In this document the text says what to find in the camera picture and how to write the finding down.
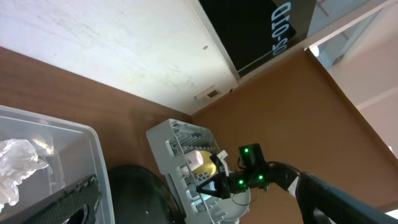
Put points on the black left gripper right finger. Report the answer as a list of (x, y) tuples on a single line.
[(314, 194)]

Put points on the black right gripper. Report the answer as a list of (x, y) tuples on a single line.
[(254, 173)]

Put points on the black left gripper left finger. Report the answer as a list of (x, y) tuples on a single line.
[(76, 203)]

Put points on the yellow bowl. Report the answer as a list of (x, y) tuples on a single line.
[(208, 167)]

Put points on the light grey plate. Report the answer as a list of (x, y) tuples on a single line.
[(233, 207)]

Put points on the pink cup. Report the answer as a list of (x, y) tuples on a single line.
[(194, 160)]

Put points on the large white tissue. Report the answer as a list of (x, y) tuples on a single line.
[(19, 160)]

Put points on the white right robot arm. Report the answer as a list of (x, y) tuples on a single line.
[(279, 173)]

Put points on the clear plastic waste bin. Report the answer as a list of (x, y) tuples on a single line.
[(72, 150)]

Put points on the grey dishwasher rack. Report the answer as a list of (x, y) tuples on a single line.
[(170, 142)]

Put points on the round black serving tray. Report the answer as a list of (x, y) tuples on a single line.
[(140, 197)]

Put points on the black door sign panel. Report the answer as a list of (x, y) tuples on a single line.
[(254, 32)]

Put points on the white wall socket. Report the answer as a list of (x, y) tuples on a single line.
[(209, 93)]

